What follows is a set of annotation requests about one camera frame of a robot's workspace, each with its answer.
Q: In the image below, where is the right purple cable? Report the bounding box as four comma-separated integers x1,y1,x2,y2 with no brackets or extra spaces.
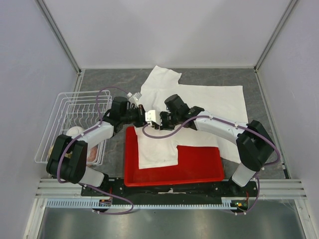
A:
142,116,281,216

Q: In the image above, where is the slotted cable duct rail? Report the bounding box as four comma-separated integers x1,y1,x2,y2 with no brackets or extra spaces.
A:
46,198,237,210

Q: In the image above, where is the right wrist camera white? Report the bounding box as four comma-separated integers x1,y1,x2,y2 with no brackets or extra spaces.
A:
145,110,162,125

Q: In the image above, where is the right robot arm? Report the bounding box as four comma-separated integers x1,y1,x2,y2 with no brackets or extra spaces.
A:
153,94,275,196

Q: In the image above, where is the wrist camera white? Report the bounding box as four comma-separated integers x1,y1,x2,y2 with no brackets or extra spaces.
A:
127,92,142,106
145,110,162,125

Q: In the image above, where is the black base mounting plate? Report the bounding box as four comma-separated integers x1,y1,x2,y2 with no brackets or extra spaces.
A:
81,177,260,206

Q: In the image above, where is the white wire dish rack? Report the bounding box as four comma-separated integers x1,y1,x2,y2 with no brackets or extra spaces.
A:
34,90,112,164

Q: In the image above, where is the purple cable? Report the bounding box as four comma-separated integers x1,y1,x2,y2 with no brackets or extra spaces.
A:
56,86,135,215
142,116,281,216

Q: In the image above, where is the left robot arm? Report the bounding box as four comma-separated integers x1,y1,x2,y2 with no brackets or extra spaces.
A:
46,97,146,196

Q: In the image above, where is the white t-shirt daisy print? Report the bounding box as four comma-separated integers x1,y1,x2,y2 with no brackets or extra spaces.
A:
135,66,248,169

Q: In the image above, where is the red plastic bin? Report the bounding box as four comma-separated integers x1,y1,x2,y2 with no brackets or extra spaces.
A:
124,126,224,187

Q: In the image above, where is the beige ceramic bowl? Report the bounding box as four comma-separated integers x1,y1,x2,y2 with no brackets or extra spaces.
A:
48,145,54,157

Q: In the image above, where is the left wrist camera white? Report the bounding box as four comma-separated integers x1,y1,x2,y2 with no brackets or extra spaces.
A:
127,92,142,106

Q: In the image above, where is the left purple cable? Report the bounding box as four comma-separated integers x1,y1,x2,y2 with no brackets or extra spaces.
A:
56,86,135,215

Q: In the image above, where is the pink patterned bowl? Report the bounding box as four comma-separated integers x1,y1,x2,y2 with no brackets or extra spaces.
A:
86,146,99,167

